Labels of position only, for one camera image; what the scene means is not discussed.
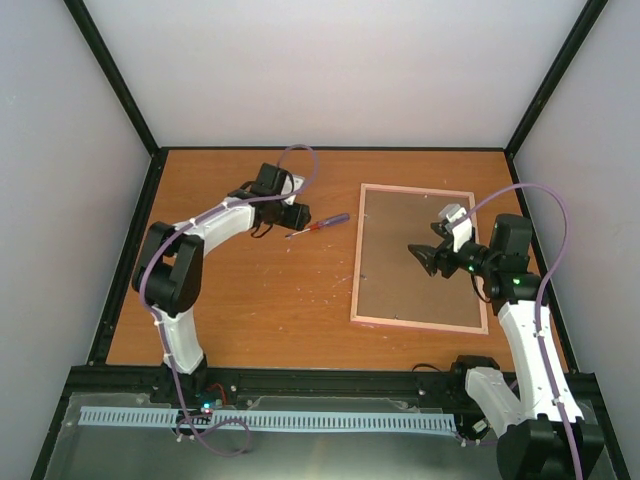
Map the pink wooden photo frame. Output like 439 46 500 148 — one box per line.
350 183 489 335

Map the red blue screwdriver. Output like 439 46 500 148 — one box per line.
285 213 350 239

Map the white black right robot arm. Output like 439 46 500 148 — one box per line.
408 204 604 479

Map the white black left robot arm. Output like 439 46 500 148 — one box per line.
132 163 311 403

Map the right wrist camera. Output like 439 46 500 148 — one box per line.
439 204 474 253

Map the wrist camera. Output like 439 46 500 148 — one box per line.
282 175 305 205
439 204 474 253

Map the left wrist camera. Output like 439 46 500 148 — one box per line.
282 175 305 205

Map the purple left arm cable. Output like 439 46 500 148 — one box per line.
139 144 321 459

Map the light blue cable duct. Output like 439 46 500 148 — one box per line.
77 406 456 436

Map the black enclosure frame post right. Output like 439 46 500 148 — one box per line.
504 0 608 160

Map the black enclosure frame post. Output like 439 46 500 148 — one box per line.
63 0 162 156
504 0 608 160

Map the black enclosure frame post left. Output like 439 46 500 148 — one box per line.
63 0 162 156

